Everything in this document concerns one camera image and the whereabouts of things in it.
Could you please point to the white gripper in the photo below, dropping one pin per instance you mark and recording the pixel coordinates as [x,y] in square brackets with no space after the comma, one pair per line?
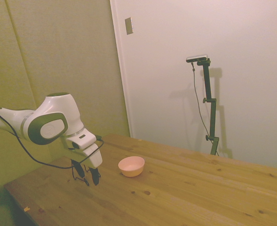
[94,156]

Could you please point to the pink plastic bowl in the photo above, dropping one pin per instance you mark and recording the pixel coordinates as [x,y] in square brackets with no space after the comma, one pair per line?
[131,167]

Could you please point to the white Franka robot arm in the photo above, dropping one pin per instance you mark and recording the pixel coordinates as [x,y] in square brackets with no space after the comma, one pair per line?
[58,106]

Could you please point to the small orange scrap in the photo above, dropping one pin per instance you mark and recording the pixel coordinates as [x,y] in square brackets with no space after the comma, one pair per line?
[26,208]

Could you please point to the white door frame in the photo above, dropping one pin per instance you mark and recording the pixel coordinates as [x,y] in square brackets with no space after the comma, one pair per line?
[119,58]

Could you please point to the black jointed camera stand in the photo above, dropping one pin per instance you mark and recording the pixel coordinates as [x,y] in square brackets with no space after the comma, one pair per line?
[210,94]

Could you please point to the grey wall switch plate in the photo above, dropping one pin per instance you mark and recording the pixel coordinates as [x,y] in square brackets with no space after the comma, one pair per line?
[129,26]

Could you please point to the silver stereo camera on stand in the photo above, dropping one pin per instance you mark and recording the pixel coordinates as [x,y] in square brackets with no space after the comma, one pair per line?
[197,58]

